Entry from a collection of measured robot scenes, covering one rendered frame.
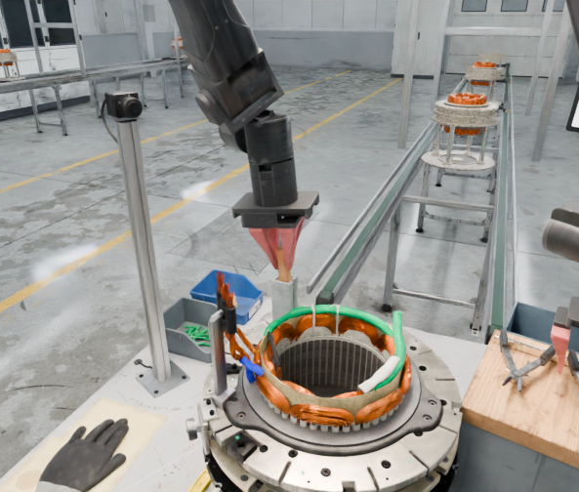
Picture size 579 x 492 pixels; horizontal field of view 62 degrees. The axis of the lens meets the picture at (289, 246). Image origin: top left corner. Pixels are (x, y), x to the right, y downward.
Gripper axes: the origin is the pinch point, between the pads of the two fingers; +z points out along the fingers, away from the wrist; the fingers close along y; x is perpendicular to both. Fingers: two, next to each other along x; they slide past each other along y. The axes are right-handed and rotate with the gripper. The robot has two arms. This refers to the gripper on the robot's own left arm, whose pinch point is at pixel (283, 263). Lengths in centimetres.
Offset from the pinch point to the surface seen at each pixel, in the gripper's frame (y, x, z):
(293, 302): -0.8, -0.1, 6.3
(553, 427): -33.9, 6.7, 17.7
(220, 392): 4.4, 16.0, 9.2
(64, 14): 601, -751, -87
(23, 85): 470, -467, 5
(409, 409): -17.3, 12.2, 12.2
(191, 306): 39, -39, 34
